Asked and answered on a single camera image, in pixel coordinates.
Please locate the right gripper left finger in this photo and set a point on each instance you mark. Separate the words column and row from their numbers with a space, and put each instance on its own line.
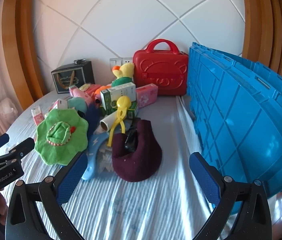
column 24, row 220

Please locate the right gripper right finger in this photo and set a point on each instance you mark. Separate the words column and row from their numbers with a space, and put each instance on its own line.
column 253, row 220

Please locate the orange dress pink pig plush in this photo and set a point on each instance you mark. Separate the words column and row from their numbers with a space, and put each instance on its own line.
column 90, row 95

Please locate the teal dress pig plush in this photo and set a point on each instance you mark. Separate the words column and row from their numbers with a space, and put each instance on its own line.
column 78, row 104

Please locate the black object in hat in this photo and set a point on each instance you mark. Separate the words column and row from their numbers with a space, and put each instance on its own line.
column 131, row 143

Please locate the small pink tissue pack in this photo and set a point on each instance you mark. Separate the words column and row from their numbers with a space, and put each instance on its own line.
column 38, row 115

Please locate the green frilly fabric hat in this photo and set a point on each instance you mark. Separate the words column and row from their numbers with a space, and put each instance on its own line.
column 61, row 136

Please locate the large pink tissue pack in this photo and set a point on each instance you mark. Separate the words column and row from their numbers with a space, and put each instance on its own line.
column 59, row 104

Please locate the blue plastic boomerang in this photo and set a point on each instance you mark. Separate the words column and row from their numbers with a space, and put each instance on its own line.
column 99, row 156

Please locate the blue furry tail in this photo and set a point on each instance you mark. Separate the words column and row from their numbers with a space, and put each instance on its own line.
column 92, row 116

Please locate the black coffee cup gift box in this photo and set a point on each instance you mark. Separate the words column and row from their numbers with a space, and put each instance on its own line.
column 76, row 74

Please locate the blue plastic crate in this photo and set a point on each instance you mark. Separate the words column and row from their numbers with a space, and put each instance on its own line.
column 237, row 105

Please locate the white green medicine box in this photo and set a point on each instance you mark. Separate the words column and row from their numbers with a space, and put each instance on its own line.
column 111, row 95

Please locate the yellow plastic clip tongs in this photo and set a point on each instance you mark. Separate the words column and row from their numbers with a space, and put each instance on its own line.
column 123, row 103

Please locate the maroon knit hat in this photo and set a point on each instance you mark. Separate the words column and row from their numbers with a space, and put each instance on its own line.
column 144, row 161

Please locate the yellow green duck plush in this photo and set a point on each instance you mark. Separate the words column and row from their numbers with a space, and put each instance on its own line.
column 124, row 74

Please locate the pink tissue pack right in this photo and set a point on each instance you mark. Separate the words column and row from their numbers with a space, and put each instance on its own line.
column 146, row 95

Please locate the red bear suitcase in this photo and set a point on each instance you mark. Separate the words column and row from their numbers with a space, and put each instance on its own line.
column 162, row 64

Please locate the wall power socket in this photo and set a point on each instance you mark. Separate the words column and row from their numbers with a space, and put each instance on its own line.
column 119, row 61

